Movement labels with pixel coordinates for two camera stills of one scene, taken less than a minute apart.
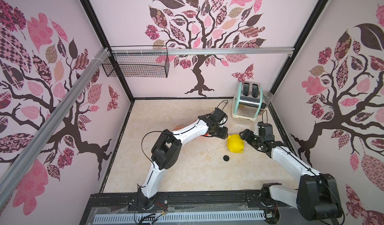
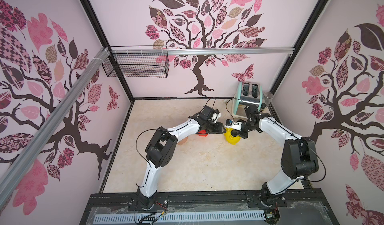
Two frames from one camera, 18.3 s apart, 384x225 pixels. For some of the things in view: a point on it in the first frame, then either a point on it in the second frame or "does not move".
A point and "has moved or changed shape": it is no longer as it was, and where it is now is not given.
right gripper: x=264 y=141 → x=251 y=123
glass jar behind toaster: x=268 y=96 does not move
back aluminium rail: x=200 y=51 does not move
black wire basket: x=139 y=61 does not move
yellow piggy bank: x=235 y=143 has moved or changed shape
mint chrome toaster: x=247 y=101 does not move
